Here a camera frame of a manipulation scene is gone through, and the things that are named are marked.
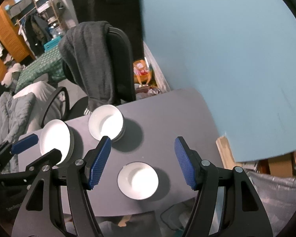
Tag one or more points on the black office chair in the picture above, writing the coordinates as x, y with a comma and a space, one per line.
120, 53

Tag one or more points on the orange bag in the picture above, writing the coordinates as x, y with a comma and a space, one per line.
142, 72

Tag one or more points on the white plate stack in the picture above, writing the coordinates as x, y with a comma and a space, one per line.
56, 134

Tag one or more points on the orange wooden wardrobe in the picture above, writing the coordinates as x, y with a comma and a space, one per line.
10, 38

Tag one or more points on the white pillow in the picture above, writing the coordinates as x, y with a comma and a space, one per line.
42, 91

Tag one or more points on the grey plastic bag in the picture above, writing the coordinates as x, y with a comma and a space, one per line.
278, 196

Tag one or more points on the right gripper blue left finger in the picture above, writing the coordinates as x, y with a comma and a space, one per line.
96, 160

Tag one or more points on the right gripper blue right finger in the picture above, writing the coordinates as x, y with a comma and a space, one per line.
189, 163

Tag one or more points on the hanging dark clothes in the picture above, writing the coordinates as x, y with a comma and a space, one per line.
37, 33

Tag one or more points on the grey quilted blanket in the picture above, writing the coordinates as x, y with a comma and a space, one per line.
14, 115

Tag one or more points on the teal plastic crate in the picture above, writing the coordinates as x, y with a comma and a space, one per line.
52, 43

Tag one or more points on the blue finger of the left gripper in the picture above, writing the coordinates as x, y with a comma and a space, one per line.
24, 144
50, 159

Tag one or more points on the green checkered tablecloth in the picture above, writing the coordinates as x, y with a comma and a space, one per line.
49, 63

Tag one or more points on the dark grey hoodie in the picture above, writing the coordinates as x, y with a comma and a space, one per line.
84, 51

